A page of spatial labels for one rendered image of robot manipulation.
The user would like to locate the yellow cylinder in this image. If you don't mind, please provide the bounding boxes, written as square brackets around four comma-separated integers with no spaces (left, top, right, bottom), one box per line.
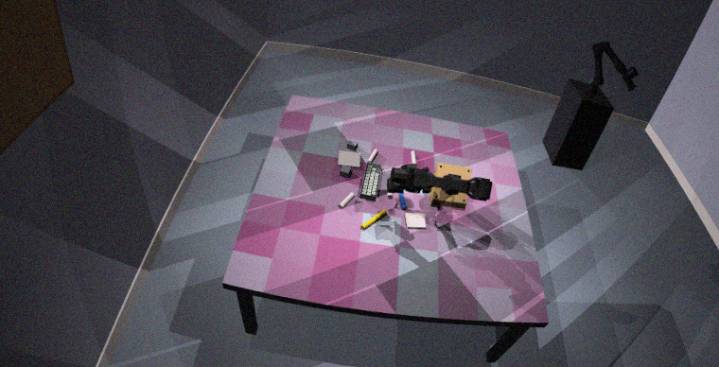
[360,210,387,230]

